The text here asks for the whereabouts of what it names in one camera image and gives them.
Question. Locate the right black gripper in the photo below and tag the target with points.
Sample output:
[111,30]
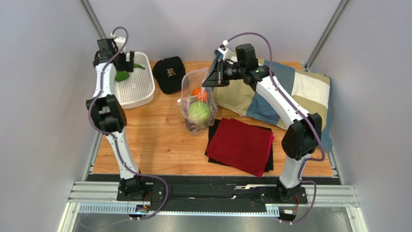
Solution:
[217,72]

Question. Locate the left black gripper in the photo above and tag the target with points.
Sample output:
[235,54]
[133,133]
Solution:
[127,66]

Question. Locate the green toy bell pepper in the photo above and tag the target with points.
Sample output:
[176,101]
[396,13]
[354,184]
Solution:
[122,76]

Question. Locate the clear zip top bag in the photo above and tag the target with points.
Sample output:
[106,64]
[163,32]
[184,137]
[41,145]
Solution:
[191,81]

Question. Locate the green toy cabbage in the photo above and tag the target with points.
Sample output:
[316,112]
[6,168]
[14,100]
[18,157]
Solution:
[198,112]

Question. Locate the purple toy eggplant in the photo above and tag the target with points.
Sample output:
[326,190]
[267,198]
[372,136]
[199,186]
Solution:
[196,128]

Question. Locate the green toy chili pepper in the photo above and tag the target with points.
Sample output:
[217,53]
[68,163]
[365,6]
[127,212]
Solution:
[139,66]

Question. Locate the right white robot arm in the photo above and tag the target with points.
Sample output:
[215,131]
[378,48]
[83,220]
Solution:
[304,129]

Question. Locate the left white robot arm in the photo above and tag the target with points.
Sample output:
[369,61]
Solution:
[106,115]

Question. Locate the white plastic basket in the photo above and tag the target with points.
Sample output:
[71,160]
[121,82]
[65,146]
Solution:
[139,88]

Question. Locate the black baseball cap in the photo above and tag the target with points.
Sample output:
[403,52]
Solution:
[169,74]

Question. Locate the red folded cloth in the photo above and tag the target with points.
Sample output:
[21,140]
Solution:
[242,146]

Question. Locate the checked blue beige pillow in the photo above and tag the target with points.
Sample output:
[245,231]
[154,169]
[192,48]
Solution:
[309,90]

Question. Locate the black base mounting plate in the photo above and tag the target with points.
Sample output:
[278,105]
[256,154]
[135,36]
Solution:
[220,194]

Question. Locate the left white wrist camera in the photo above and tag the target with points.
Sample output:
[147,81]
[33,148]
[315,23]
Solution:
[120,42]

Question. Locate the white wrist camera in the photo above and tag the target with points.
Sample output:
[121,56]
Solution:
[120,42]
[224,53]

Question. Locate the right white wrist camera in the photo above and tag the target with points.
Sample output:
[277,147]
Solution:
[224,53]

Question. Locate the left corner aluminium post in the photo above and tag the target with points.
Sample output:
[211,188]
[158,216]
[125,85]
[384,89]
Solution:
[93,19]

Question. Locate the corner aluminium post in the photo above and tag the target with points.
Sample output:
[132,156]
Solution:
[93,19]
[334,20]

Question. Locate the aluminium frame rail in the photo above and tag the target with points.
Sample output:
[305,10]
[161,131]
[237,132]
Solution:
[93,206]

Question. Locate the right corner aluminium post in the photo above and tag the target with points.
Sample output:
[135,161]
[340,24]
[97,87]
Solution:
[334,20]

